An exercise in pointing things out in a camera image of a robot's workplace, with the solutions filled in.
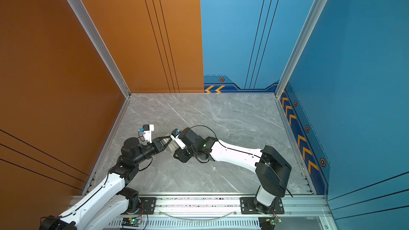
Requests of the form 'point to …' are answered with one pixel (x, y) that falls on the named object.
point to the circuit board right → (268, 223)
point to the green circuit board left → (132, 222)
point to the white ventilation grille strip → (191, 223)
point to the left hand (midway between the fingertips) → (172, 137)
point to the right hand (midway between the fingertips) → (177, 152)
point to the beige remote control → (172, 147)
